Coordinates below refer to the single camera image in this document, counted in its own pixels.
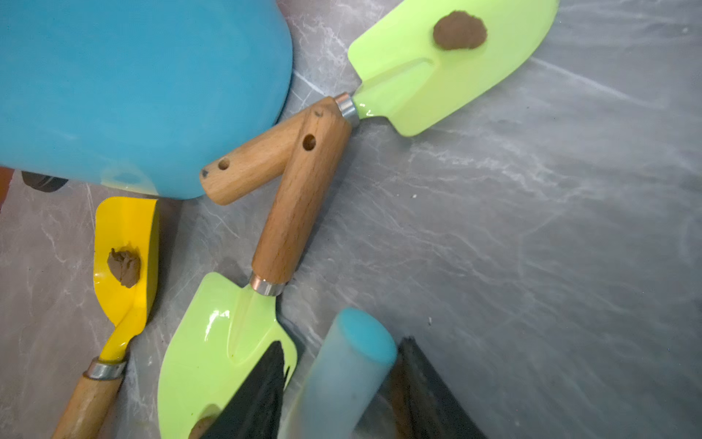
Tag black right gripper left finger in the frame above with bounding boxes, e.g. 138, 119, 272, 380
200, 341, 288, 438

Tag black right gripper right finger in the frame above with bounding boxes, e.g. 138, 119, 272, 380
390, 338, 486, 438

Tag light blue trowel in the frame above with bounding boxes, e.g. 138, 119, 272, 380
279, 308, 398, 438

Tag light blue plastic bucket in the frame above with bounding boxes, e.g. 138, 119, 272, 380
1, 1, 293, 199

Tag black microphone on stand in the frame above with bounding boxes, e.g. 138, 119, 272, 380
21, 171, 69, 193

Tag green trowel wooden handle left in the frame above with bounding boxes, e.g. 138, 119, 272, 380
157, 93, 358, 438

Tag yellow trowel wooden handle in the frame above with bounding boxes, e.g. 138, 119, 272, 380
52, 197, 159, 438

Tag green trowel brown handle upper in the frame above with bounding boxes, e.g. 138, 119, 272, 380
199, 0, 561, 208

